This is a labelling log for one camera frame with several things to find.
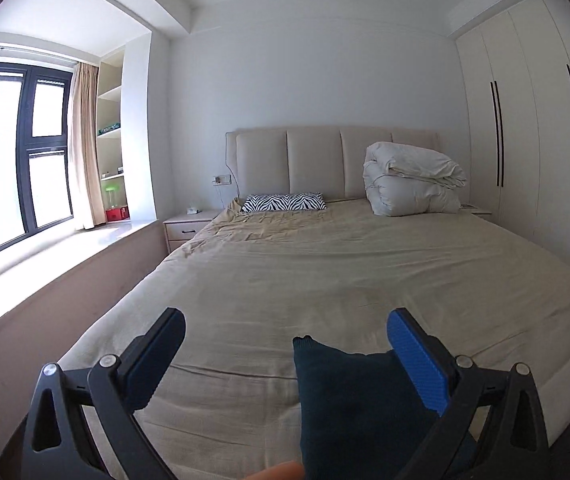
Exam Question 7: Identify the white wardrobe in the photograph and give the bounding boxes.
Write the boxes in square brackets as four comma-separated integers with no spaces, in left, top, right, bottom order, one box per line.
[454,0,570,269]

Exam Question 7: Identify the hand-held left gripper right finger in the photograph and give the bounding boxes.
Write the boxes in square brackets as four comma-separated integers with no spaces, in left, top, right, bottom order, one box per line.
[386,308,552,480]

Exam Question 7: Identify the teal knit sweater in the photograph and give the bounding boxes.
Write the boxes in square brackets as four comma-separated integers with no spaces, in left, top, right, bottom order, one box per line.
[292,336,478,480]

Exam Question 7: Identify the zebra print pillow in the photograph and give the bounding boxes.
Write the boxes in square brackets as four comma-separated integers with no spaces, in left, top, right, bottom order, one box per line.
[241,192,328,213]

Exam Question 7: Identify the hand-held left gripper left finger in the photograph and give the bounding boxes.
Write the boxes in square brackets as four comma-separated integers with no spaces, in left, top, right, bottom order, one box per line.
[14,307,187,480]

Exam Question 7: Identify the folded white duvet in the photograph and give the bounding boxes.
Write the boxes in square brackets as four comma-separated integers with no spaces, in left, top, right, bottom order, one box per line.
[363,141,468,217]

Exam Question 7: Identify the person's left hand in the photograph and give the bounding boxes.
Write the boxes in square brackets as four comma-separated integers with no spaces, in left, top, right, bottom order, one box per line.
[242,462,306,480]

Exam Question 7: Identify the bed with beige sheet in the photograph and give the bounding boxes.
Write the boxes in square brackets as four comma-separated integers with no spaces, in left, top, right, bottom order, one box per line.
[57,195,570,480]

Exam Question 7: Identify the beige padded headboard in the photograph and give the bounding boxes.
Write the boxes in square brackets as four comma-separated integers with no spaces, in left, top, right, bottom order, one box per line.
[225,126,442,211]

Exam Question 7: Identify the beige nightstand with drawer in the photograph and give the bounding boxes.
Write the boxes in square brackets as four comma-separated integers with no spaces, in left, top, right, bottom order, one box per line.
[163,209,222,255]

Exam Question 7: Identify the black framed window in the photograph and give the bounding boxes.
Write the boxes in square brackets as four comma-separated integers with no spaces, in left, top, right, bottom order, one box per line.
[0,61,76,267]

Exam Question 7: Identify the white charging cable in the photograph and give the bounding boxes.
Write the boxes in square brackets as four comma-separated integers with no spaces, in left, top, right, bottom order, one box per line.
[217,160,250,218]

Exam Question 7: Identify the beige curtain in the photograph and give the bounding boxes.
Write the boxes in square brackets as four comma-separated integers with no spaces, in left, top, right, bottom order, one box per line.
[70,61,106,231]

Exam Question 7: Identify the white wall shelf niche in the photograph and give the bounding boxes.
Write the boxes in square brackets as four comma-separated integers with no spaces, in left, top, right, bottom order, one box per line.
[96,50,130,223]

